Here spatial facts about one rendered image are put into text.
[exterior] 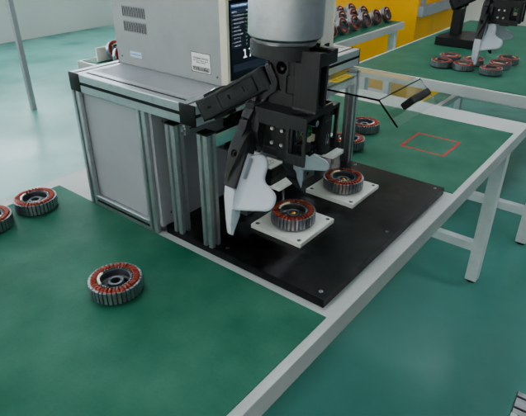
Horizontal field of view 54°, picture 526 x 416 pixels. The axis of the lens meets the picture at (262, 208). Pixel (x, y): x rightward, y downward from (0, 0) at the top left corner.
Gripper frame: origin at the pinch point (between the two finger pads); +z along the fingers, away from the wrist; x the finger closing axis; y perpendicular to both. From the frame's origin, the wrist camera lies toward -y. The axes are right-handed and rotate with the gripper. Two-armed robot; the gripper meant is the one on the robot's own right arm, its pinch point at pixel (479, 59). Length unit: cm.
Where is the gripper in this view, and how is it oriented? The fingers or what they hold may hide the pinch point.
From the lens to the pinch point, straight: 138.9
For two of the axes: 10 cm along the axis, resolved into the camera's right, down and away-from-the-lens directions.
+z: 0.0, 8.7, 4.9
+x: 5.6, -4.1, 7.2
